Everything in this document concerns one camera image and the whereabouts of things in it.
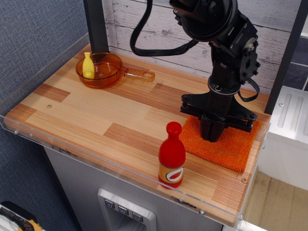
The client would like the red sauce bottle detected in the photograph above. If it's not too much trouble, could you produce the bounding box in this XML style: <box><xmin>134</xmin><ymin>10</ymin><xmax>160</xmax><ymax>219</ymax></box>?
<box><xmin>158</xmin><ymin>122</ymin><xmax>186</xmax><ymax>188</ymax></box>

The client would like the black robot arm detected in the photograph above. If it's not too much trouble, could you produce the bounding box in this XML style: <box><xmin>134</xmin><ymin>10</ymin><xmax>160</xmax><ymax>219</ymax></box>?
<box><xmin>170</xmin><ymin>0</ymin><xmax>260</xmax><ymax>142</ymax></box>

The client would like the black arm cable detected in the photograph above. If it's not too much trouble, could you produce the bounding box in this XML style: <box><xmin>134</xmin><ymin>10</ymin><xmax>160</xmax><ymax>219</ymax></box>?
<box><xmin>129</xmin><ymin>0</ymin><xmax>199</xmax><ymax>58</ymax></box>

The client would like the orange red cloth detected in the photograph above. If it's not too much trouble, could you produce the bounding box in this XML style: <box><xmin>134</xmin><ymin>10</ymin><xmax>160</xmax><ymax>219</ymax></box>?
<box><xmin>180</xmin><ymin>116</ymin><xmax>261</xmax><ymax>173</ymax></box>

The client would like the dark vertical post right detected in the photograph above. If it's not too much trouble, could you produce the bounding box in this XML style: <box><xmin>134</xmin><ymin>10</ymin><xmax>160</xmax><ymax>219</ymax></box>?
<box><xmin>264</xmin><ymin>0</ymin><xmax>308</xmax><ymax>115</ymax></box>

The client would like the grey toy fridge cabinet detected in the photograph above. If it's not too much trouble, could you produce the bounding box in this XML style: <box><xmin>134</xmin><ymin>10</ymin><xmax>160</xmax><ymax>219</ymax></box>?
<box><xmin>45</xmin><ymin>148</ymin><xmax>223</xmax><ymax>231</ymax></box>

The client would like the white toy sink counter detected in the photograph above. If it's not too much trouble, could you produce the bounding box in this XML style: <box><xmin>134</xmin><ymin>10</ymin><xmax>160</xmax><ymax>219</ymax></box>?
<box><xmin>258</xmin><ymin>86</ymin><xmax>308</xmax><ymax>181</ymax></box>

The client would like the transparent orange pan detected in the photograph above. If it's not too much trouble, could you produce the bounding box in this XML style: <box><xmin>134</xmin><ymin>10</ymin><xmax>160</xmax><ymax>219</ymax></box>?
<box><xmin>75</xmin><ymin>52</ymin><xmax>155</xmax><ymax>89</ymax></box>

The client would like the yellow object bottom left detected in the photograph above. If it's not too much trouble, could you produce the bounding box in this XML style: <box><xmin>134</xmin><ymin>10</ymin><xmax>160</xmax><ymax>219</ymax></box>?
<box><xmin>17</xmin><ymin>220</ymin><xmax>44</xmax><ymax>231</ymax></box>

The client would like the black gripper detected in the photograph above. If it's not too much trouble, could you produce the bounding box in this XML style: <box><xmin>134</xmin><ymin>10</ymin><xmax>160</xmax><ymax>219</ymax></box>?
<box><xmin>180</xmin><ymin>92</ymin><xmax>257</xmax><ymax>142</ymax></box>

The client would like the clear acrylic table guard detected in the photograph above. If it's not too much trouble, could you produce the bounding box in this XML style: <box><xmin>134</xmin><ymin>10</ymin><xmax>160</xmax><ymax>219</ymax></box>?
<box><xmin>0</xmin><ymin>35</ymin><xmax>269</xmax><ymax>231</ymax></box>

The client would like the yellow toy bottle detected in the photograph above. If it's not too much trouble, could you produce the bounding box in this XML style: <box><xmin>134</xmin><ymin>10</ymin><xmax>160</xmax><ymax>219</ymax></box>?
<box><xmin>82</xmin><ymin>52</ymin><xmax>95</xmax><ymax>79</ymax></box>

